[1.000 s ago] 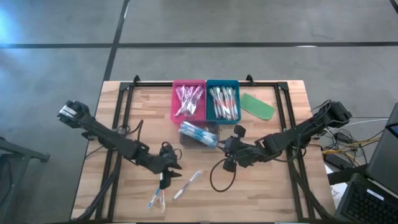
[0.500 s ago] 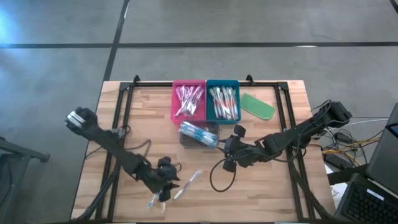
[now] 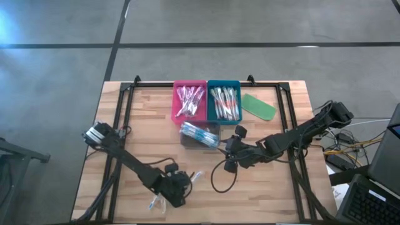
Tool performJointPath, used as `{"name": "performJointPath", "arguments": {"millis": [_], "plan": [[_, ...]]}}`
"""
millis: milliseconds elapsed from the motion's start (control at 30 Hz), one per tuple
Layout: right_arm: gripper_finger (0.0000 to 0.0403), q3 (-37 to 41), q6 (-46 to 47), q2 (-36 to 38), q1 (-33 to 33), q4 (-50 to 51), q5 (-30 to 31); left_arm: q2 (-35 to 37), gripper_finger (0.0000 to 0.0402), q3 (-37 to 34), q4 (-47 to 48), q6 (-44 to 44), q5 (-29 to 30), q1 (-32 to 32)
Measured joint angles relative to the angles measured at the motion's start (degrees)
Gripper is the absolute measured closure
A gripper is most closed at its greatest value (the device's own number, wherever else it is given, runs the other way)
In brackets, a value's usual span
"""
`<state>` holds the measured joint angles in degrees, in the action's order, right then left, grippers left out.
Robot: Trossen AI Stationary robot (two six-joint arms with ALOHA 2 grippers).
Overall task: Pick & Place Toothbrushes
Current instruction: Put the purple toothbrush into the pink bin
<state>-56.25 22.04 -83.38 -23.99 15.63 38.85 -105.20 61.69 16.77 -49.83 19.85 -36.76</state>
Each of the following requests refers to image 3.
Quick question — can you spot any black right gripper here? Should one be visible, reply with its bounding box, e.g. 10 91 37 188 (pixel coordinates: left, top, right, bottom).
217 124 262 169

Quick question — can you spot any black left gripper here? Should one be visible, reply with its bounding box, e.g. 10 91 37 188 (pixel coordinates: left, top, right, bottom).
157 162 193 201

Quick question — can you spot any blue toothbrush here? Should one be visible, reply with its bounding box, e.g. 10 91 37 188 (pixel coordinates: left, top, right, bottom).
186 129 219 147
184 126 219 148
190 131 221 149
187 123 219 143
182 127 216 146
184 121 215 137
181 125 204 141
182 122 210 138

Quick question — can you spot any teal handled toothbrush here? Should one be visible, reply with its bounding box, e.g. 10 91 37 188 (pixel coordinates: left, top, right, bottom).
181 124 213 143

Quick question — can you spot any clear plastic bin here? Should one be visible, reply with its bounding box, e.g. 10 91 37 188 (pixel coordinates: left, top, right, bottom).
180 120 222 149

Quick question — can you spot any pink plastic bin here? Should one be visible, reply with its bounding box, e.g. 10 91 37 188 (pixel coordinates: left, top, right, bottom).
171 79 208 125

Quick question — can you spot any teal plastic bin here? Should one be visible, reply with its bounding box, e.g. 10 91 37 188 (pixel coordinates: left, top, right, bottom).
206 79 243 126

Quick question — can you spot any green plastic lid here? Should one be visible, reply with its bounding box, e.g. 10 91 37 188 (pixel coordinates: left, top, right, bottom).
241 92 278 122

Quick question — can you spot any black power brick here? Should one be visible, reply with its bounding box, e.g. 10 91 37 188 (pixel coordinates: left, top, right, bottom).
324 152 348 171

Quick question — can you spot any white paper sheet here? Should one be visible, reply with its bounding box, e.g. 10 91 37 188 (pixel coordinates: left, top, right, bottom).
326 164 349 201

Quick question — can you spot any black power adapter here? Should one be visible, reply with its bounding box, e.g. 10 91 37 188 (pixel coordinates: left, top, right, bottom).
338 132 354 145

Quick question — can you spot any black keyboard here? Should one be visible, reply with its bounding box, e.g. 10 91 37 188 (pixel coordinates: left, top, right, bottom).
336 173 400 225

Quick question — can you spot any computer monitor with blue screen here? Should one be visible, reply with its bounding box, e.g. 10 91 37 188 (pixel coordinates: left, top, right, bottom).
367 102 400 196

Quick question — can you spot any black metal stand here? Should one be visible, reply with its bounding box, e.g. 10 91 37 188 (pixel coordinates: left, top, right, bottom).
0 136 51 225

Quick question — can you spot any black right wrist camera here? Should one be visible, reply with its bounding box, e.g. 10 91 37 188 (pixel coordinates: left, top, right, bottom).
223 159 239 173

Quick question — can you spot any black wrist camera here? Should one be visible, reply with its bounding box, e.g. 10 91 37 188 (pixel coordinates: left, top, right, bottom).
170 193 187 209
223 159 239 173

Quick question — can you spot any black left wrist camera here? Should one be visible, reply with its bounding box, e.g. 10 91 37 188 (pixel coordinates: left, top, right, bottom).
170 193 187 209

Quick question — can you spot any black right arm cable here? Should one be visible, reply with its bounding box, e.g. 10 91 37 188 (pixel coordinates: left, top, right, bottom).
210 158 239 194

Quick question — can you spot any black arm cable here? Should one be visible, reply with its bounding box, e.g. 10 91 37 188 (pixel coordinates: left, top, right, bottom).
210 158 239 194
142 157 176 166

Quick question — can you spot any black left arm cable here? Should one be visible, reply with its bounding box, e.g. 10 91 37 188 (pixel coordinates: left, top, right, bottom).
142 157 176 166

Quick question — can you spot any black aluminium rig frame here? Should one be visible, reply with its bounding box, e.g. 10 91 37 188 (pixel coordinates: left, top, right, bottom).
95 74 316 224

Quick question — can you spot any yellow floor cable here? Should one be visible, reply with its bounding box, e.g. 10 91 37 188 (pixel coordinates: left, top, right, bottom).
323 137 387 157

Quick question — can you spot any white floor cable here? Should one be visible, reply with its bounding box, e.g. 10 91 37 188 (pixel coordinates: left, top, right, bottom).
346 117 392 128

